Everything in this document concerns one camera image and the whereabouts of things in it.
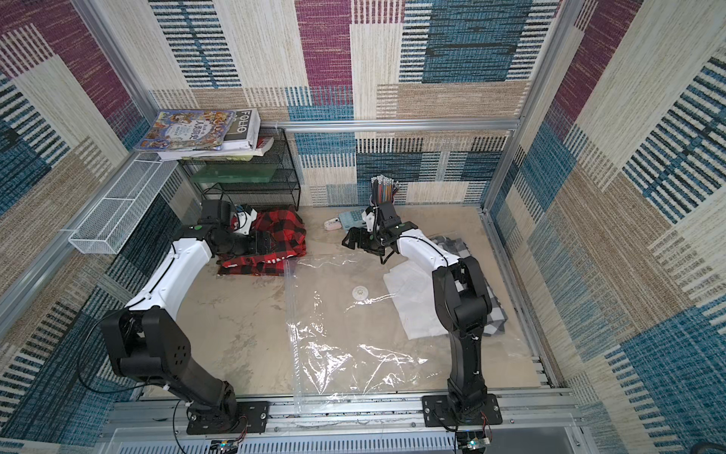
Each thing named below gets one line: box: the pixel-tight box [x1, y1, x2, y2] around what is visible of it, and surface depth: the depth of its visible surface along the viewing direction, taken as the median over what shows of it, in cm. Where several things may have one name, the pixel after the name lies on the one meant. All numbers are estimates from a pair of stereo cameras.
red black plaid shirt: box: [218, 209, 308, 277], surface depth 99 cm
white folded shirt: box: [383, 260, 450, 340], surface depth 96 cm
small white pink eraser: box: [323, 217, 343, 231], surface depth 115 cm
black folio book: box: [156, 107, 275, 162], surface depth 83 cm
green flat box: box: [190, 163, 278, 183], surface depth 101 cm
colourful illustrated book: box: [134, 109, 236, 151], surface depth 83 cm
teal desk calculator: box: [338, 208, 367, 231], surface depth 117 cm
